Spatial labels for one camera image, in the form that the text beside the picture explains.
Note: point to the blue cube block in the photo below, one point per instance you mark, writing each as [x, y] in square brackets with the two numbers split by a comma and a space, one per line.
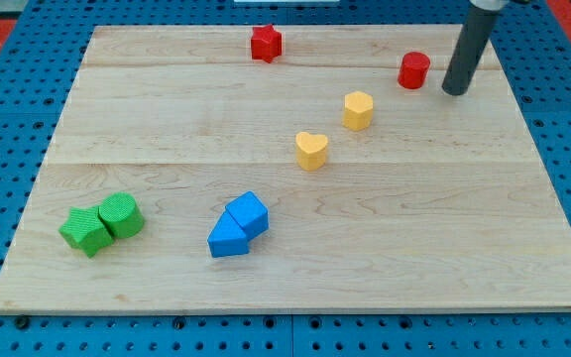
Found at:
[250, 214]

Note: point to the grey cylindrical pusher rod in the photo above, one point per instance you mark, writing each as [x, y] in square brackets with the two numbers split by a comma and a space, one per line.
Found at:
[480, 21]

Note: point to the green star block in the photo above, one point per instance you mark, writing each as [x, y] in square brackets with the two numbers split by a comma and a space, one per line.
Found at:
[85, 231]

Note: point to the red star block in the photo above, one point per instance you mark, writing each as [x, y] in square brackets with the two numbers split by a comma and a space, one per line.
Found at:
[266, 43]

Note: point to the red cylinder block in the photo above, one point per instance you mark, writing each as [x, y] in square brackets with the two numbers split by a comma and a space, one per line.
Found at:
[414, 67]

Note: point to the yellow hexagon block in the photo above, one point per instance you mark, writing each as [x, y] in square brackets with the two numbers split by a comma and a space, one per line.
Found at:
[358, 110]

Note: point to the green cylinder block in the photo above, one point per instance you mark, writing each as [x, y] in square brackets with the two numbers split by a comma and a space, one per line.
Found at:
[121, 215]

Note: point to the wooden board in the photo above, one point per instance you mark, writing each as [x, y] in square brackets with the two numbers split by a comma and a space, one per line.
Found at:
[442, 205]

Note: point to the yellow heart block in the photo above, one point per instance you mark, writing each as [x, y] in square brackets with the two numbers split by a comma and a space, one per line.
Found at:
[311, 150]

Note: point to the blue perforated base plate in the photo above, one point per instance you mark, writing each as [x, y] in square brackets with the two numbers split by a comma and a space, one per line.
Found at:
[37, 67]

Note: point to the blue triangle block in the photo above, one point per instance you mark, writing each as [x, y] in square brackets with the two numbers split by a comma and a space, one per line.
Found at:
[227, 238]

